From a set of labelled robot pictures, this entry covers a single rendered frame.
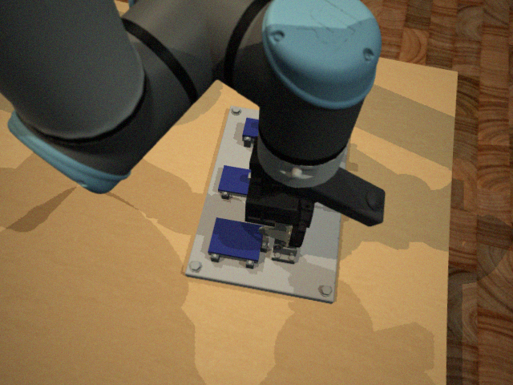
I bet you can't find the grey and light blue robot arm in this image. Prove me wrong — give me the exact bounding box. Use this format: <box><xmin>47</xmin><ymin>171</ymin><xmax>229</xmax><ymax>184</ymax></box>
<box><xmin>0</xmin><ymin>0</ymin><xmax>386</xmax><ymax>227</ymax></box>

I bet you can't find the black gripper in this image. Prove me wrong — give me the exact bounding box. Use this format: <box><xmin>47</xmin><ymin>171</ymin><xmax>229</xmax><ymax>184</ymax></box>
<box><xmin>245</xmin><ymin>136</ymin><xmax>316</xmax><ymax>249</ymax></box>

